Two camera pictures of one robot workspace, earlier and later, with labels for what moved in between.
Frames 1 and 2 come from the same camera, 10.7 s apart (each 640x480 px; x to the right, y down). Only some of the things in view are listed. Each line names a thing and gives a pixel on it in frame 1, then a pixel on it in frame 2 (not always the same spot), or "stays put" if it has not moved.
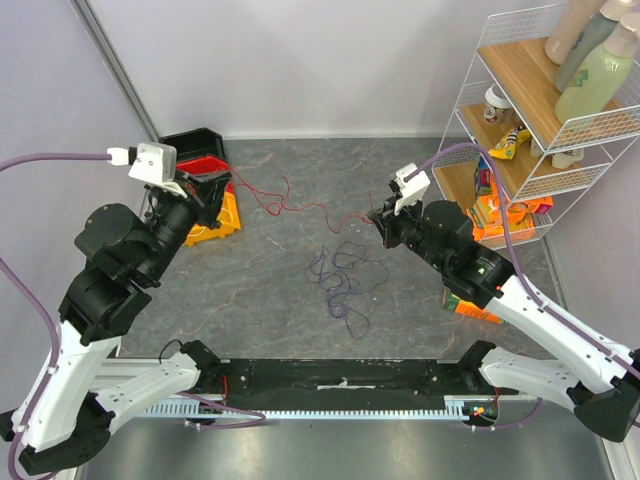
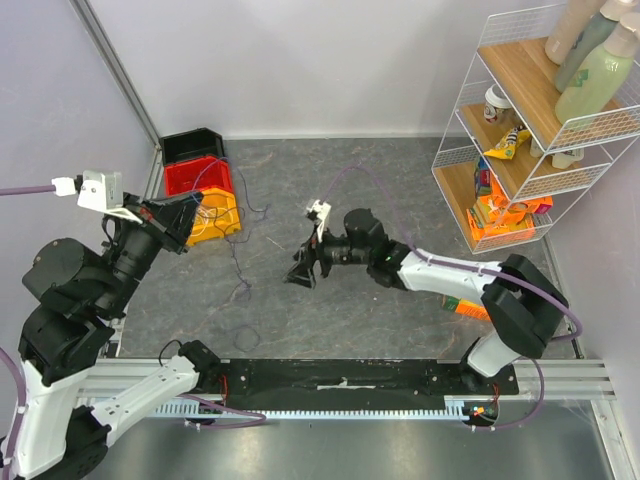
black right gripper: [391, 226] to [318, 257]
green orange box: [452, 302] stays put
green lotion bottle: [596, 83] stays put
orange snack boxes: [486, 219] stays put
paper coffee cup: [496, 99] stays put
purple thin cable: [347, 271] to [245, 336]
